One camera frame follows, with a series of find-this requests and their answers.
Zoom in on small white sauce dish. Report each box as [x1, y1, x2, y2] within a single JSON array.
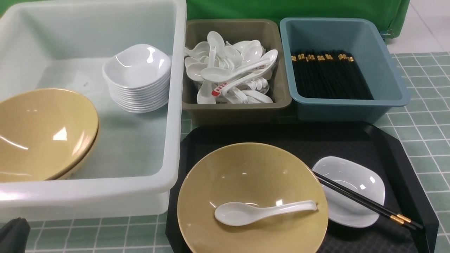
[[312, 156, 385, 228]]

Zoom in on white ceramic soup spoon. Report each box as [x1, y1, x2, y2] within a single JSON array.
[[214, 200, 317, 226]]

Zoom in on lower yellow bowl in tub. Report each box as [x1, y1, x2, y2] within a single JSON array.
[[53, 121, 101, 180]]

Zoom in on bundle of black chopsticks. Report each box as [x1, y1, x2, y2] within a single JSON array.
[[291, 50, 374, 100]]

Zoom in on large white plastic tub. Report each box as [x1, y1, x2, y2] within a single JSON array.
[[1, 0, 187, 222]]

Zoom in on yellow noodle bowl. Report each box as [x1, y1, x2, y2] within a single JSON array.
[[177, 143, 328, 253]]

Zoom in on pile of white soup spoons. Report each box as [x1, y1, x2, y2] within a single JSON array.
[[184, 31, 278, 104]]

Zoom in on black plastic serving tray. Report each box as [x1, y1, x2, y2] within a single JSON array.
[[165, 122, 439, 253]]

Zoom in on black chopstick gold band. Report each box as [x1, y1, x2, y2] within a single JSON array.
[[313, 170, 424, 229], [316, 176, 417, 231]]

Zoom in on blue plastic chopstick bin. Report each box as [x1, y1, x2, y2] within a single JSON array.
[[279, 17, 410, 123]]

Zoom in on yellow bowl in tub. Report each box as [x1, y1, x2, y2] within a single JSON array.
[[0, 89, 100, 183], [53, 121, 101, 180]]

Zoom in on stack of white sauce dishes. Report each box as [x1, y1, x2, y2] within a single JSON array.
[[102, 44, 172, 114]]

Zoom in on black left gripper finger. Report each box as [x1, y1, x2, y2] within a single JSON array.
[[0, 218, 31, 253]]

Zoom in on green fabric backdrop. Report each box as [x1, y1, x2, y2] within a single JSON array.
[[0, 0, 411, 40]]

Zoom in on olive plastic spoon bin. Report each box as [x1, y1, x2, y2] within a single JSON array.
[[182, 19, 292, 126]]

